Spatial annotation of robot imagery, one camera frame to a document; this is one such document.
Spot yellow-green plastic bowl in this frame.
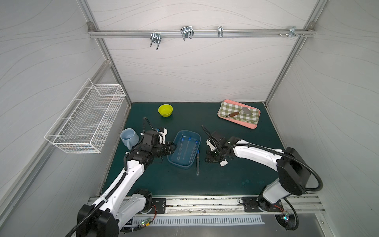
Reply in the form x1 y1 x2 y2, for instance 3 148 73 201
158 104 173 118

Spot metal U-bolt hook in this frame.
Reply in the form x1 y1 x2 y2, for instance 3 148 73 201
150 32 162 50

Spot metal clamp hook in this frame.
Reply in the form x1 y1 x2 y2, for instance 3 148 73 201
180 26 194 41

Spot light blue ribbed mug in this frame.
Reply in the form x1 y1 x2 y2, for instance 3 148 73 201
120 128 140 151

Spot green checkered cloth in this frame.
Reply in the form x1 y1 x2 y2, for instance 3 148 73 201
218 101 261 124

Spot white wire basket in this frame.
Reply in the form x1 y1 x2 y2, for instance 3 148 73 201
44 79 125 154

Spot pink tray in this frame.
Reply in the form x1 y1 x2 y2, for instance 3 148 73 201
217 99 262 130

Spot blue translucent plastic container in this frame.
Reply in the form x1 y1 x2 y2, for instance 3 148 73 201
167 130 201 169

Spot spatula with wooden handle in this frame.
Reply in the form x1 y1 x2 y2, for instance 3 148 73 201
225 107 252 118

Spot small metal ring hook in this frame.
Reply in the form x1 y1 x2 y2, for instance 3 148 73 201
218 26 224 38

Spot white slotted cable duct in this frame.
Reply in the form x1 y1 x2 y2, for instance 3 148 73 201
151 215 265 227

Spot test tube with blue cap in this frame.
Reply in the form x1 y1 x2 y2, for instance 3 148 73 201
190 140 198 163

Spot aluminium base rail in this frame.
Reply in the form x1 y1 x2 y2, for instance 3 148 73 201
87 194 326 215

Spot clear test tube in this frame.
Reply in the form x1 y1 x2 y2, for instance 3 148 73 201
196 150 200 176
177 137 185 161

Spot metal bracket hook right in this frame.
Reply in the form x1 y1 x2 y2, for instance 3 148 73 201
278 26 305 38

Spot aluminium top rail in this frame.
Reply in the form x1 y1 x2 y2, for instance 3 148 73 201
89 28 316 39

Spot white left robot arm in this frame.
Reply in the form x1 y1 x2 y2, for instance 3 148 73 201
67 127 177 237

